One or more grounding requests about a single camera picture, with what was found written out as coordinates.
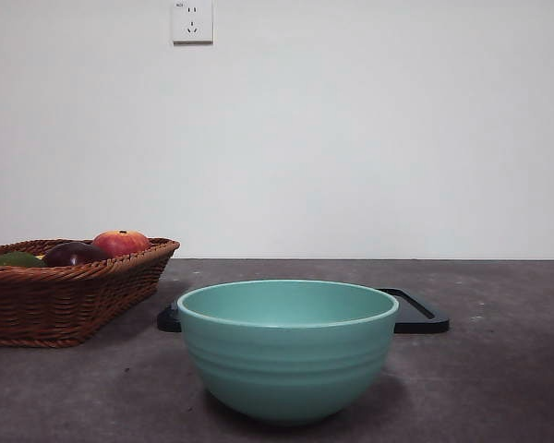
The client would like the brown wicker basket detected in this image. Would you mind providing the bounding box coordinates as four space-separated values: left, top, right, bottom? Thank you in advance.
0 237 181 349

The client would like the dark purple plum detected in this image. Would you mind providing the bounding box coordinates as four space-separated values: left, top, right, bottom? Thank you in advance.
42 241 110 269

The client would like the green avocado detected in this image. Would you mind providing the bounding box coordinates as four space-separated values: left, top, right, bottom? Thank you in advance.
0 251 48 269

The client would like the red apple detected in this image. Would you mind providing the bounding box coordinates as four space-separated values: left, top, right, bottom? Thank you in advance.
91 229 151 257

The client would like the black rectangular tray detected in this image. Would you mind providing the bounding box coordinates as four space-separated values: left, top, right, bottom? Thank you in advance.
156 287 452 335

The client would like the teal ceramic bowl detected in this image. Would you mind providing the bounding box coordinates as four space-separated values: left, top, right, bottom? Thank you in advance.
176 279 401 426

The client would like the white wall socket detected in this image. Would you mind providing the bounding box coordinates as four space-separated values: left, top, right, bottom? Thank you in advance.
172 0 214 46

